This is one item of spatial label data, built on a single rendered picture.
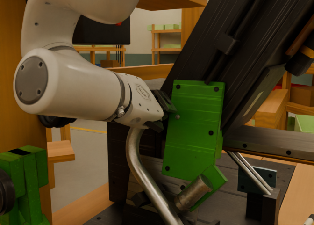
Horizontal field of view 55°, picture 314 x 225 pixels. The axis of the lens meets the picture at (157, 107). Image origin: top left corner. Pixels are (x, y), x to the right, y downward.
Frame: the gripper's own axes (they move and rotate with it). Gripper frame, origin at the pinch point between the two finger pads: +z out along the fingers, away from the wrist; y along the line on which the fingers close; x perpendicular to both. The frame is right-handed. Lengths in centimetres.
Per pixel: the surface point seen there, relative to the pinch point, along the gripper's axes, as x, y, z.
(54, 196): 191, 66, 149
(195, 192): 2.6, -19.1, -0.7
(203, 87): -9.9, -2.3, 2.8
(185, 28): -7, 52, 70
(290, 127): 0, 16, 355
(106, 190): 40.7, 0.3, 25.3
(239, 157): -3.5, -16.0, 19.8
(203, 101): -8.2, -4.7, 2.8
